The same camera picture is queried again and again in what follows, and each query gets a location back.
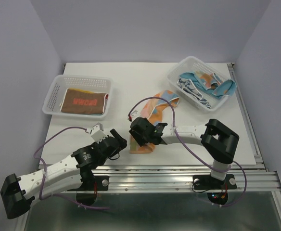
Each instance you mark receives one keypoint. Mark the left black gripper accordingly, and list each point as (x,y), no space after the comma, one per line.
(122,140)

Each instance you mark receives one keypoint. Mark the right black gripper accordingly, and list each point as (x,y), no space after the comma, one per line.
(140,140)

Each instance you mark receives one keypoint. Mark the orange and blue spotted towel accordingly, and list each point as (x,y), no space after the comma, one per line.
(153,111)

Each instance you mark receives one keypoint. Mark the red and brown towel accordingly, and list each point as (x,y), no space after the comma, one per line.
(69,103)

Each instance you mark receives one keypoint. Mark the yellow and blue towel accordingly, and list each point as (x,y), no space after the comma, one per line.
(92,103)

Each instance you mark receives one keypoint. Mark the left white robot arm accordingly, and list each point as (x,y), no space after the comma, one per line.
(74,172)

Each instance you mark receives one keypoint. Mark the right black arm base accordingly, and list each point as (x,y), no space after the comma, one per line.
(217,190)

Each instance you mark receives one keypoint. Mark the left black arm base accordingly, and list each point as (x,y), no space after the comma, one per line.
(87,193)

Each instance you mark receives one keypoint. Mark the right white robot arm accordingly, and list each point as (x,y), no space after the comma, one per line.
(219,140)

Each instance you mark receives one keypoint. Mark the left white plastic basket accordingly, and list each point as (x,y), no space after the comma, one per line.
(56,93)

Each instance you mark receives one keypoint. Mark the white plastic basket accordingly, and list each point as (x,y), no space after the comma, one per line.
(56,93)
(191,64)

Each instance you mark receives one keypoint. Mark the white and blue printed towel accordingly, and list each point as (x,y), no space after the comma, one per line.
(188,86)

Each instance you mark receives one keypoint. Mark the light blue patterned towel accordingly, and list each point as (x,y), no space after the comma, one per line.
(210,84)

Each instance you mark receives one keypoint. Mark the right white plastic basket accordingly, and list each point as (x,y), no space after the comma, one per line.
(191,64)

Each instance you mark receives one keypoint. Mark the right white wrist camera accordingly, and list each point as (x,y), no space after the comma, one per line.
(133,115)

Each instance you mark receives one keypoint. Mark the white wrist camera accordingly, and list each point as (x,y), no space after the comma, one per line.
(133,115)
(96,132)

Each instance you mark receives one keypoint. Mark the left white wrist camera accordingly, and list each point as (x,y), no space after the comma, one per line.
(96,132)

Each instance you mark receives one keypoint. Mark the aluminium rail frame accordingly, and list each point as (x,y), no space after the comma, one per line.
(158,197)

